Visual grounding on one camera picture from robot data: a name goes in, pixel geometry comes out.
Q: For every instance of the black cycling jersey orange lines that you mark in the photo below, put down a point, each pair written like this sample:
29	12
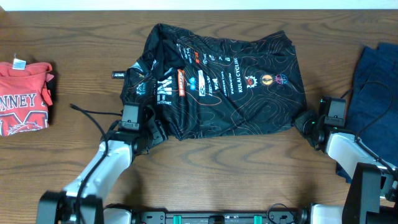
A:
204	87

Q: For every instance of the dark navy blue garment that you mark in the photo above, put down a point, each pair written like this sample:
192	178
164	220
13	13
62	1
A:
372	111

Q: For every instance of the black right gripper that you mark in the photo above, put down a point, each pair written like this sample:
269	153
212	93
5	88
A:
300	121

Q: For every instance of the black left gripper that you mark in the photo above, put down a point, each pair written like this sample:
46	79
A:
157	131

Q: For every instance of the red folded printed t-shirt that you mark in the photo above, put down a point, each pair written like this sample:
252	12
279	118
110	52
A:
25	98

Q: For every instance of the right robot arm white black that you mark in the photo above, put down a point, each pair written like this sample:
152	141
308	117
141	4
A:
372	178

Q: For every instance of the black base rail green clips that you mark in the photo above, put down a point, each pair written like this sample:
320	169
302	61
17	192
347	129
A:
214	218

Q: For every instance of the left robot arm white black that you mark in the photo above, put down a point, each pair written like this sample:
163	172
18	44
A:
81	201

